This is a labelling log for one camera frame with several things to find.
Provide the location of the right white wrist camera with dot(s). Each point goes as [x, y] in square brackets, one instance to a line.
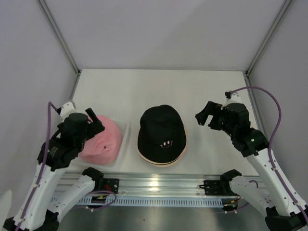
[232, 98]

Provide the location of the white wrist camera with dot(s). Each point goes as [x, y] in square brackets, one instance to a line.
[66, 109]
[232, 98]

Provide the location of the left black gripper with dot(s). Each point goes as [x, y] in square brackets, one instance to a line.
[95, 127]

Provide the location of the right aluminium frame post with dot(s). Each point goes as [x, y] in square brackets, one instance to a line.
[282, 13]

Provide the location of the black bucket hat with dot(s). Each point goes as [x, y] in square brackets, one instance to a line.
[160, 124]

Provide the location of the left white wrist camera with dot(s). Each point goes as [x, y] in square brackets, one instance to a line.
[66, 109]

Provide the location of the aluminium frame post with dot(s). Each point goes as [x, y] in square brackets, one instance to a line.
[58, 34]
[282, 13]

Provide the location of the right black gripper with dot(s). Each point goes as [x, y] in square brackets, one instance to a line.
[211, 109]

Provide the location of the white slotted cable duct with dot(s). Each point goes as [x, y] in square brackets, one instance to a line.
[151, 201]

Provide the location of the pink cap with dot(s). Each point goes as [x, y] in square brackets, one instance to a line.
[104, 147]

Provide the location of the aluminium rail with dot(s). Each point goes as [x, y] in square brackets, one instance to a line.
[160, 185]

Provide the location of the beige cap with script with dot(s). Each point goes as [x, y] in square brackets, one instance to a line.
[165, 154]

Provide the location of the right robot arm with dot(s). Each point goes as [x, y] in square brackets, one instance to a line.
[282, 208]

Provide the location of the left aluminium frame post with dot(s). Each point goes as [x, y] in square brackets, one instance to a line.
[58, 34]

